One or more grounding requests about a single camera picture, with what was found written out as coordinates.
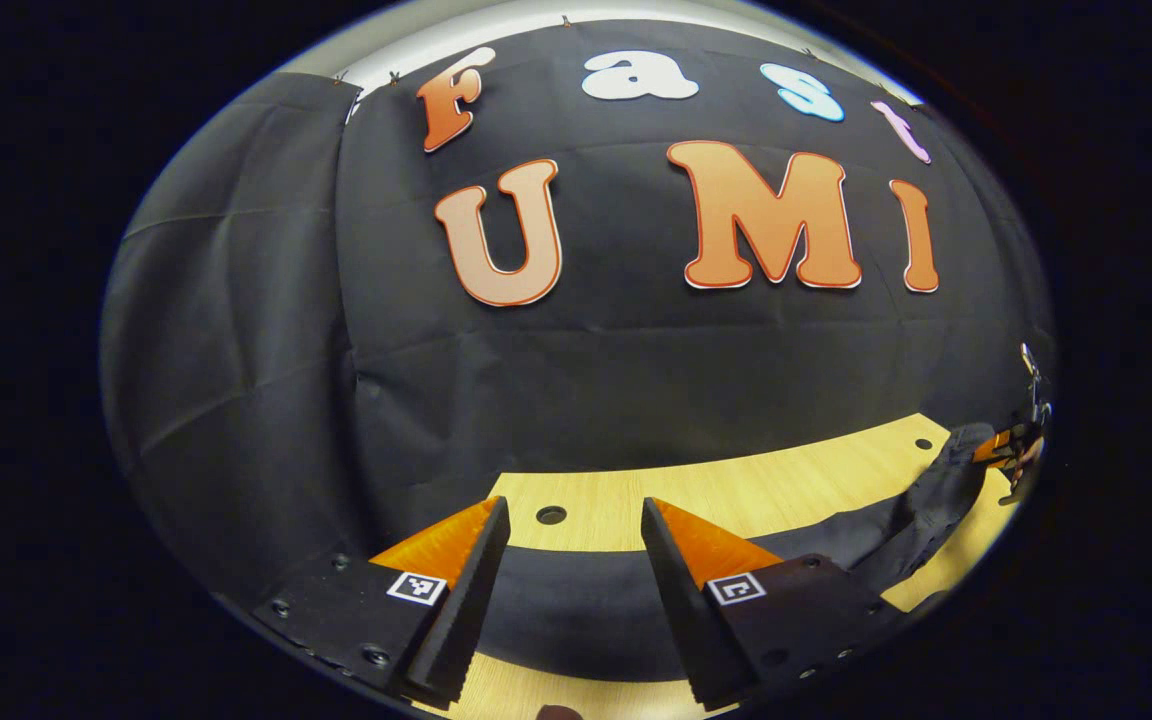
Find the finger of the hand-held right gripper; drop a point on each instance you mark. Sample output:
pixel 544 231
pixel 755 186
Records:
pixel 998 448

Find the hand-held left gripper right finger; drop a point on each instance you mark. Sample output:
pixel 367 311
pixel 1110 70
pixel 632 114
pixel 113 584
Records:
pixel 681 620

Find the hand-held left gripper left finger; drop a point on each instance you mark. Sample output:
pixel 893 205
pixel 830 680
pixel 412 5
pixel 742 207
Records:
pixel 476 600

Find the black backdrop cloth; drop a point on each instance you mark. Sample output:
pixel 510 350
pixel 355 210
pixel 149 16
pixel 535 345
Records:
pixel 236 300

